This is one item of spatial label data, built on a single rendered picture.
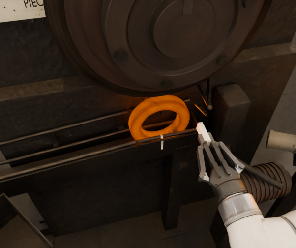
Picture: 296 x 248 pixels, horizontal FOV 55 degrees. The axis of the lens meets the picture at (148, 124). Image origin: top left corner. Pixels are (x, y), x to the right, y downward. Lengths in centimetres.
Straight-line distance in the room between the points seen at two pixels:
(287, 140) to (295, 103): 129
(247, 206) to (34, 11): 65
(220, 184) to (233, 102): 26
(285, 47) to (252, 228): 58
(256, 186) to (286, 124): 107
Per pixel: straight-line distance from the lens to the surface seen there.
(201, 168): 77
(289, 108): 219
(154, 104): 78
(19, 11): 73
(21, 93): 83
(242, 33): 61
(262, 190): 106
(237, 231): 70
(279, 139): 98
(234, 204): 71
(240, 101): 89
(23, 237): 89
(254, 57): 95
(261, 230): 70
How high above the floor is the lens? 137
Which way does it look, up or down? 47 degrees down
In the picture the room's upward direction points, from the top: straight up
